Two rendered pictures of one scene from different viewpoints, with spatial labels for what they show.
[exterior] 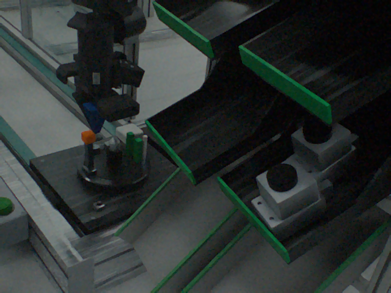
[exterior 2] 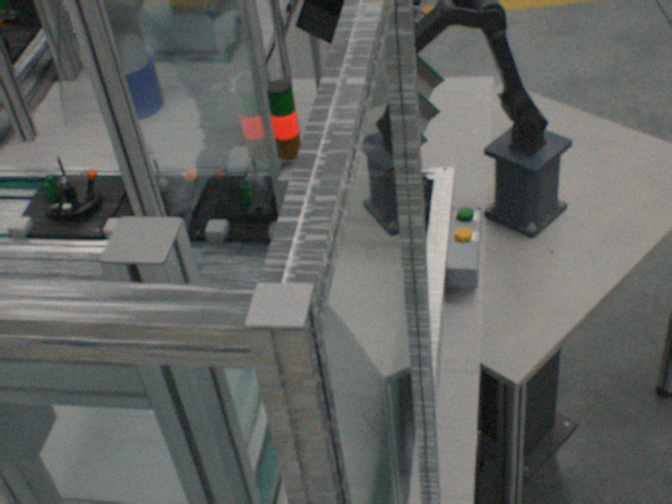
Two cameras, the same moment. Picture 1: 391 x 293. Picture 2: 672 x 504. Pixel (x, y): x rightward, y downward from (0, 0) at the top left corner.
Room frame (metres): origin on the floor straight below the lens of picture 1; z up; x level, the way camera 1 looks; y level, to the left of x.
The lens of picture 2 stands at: (1.76, 1.50, 2.31)
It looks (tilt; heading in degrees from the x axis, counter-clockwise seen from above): 41 degrees down; 237
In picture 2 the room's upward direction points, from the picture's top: 8 degrees counter-clockwise
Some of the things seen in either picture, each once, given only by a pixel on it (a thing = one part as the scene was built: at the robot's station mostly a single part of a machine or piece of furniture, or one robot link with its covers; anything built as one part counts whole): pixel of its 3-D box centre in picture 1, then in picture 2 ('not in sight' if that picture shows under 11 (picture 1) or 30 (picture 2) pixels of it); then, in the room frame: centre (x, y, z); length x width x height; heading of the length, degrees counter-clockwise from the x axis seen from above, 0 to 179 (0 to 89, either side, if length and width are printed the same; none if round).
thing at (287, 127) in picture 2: not in sight; (284, 121); (0.99, 0.20, 1.33); 0.05 x 0.05 x 0.05
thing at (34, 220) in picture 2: not in sight; (67, 190); (1.28, -0.39, 1.01); 0.24 x 0.24 x 0.13; 43
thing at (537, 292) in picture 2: not in sight; (508, 209); (0.45, 0.28, 0.84); 0.90 x 0.70 x 0.03; 7
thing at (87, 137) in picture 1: (93, 149); not in sight; (0.74, 0.19, 1.04); 0.04 x 0.02 x 0.08; 133
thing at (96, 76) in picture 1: (96, 74); not in sight; (0.74, 0.18, 1.19); 0.19 x 0.06 x 0.08; 43
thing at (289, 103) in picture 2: not in sight; (280, 99); (0.99, 0.20, 1.38); 0.05 x 0.05 x 0.05
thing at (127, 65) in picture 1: (121, 68); not in sight; (0.78, 0.15, 1.19); 0.07 x 0.07 x 0.06; 42
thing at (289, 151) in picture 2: not in sight; (288, 143); (0.99, 0.20, 1.28); 0.05 x 0.05 x 0.05
